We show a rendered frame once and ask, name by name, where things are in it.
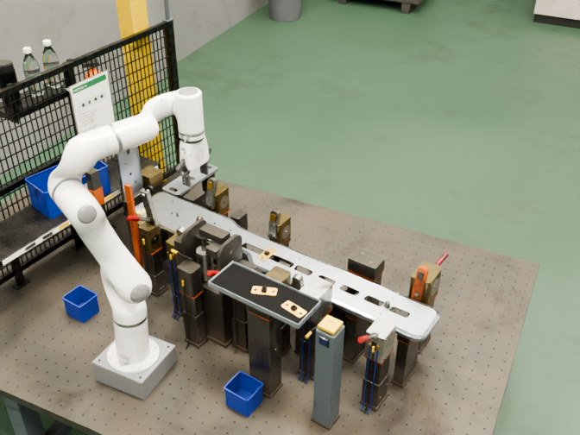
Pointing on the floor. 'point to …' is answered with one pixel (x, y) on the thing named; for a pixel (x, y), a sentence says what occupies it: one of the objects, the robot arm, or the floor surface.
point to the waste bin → (285, 9)
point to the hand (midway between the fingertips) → (195, 177)
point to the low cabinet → (557, 12)
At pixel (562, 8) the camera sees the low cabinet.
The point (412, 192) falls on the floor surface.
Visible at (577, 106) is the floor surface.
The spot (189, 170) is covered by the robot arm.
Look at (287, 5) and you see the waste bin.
